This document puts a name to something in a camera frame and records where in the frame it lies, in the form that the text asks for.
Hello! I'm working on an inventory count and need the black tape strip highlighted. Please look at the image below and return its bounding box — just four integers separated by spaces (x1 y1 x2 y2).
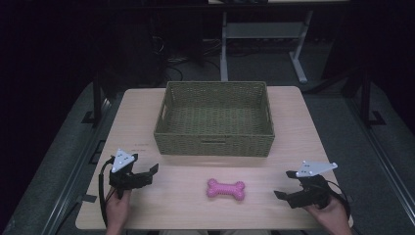
80 193 98 204

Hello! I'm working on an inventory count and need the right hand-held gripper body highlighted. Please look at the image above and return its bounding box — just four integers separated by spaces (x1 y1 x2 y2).
287 160 339 210

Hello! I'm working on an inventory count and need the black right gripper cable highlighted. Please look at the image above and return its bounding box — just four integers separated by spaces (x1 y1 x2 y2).
321 179 352 217

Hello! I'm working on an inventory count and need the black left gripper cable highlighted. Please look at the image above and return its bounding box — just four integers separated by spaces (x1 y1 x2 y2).
98 158 116 227

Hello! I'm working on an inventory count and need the tangle of floor cables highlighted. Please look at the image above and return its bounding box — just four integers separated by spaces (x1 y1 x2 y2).
151 33 223 81

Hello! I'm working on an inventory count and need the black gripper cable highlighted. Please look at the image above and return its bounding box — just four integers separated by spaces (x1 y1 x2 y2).
321 179 352 217
98 158 116 227

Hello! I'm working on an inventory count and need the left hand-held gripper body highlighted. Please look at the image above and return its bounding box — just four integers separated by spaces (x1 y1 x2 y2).
108 148 155 200

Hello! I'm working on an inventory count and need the black metal stand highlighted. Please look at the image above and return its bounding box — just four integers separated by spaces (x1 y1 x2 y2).
358 70 388 127
81 72 106 125

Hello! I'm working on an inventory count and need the person's left hand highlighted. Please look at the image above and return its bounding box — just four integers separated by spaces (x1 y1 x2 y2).
105 187 132 226

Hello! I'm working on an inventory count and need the grey metal desk frame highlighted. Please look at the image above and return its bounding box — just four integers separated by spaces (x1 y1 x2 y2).
219 9 314 84

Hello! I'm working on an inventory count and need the green woven basket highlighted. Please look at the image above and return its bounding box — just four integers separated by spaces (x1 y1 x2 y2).
153 80 276 158

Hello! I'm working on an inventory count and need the person's right hand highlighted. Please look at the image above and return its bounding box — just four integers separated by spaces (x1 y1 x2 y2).
300 195 354 229

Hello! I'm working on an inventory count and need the pink bone-shaped dog toy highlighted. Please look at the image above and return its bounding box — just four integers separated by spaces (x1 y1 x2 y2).
206 177 247 201

